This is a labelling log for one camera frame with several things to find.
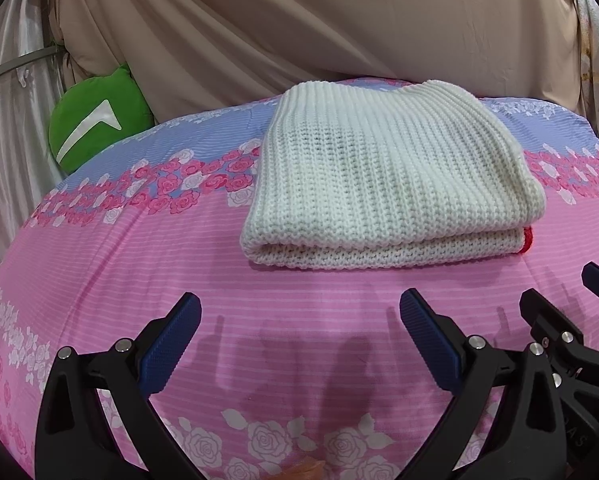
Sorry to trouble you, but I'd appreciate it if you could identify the pink purple floral blanket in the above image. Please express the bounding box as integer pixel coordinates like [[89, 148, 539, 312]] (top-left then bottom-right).
[[0, 76, 599, 480]]

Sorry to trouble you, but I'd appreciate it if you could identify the silvery satin curtain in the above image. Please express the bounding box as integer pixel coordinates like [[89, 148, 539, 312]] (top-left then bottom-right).
[[0, 0, 70, 291]]

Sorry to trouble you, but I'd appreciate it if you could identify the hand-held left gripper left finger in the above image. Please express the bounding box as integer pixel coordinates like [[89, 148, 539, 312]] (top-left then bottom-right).
[[34, 291, 203, 480]]

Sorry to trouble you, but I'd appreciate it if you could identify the green cushion with white mark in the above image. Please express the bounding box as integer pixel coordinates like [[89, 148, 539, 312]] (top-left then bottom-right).
[[48, 62, 155, 177]]

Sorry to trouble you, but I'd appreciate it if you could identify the peach-coloured object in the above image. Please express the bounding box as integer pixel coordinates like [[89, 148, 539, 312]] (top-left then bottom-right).
[[280, 460, 325, 480]]

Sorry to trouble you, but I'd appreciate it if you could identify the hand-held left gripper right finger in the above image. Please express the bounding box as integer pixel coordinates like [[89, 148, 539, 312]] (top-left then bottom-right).
[[399, 287, 570, 480]]

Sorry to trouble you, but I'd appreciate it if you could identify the grey metal bar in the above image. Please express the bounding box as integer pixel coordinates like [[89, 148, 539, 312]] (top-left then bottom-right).
[[0, 45, 63, 86]]

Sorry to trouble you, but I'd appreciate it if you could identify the beige hanging sheet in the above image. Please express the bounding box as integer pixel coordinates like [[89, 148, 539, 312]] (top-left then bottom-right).
[[44, 0, 587, 126]]

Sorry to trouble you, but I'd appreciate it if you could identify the white red navy knitted sweater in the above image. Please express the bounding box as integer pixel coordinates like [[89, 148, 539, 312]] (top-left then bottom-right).
[[240, 79, 547, 268]]

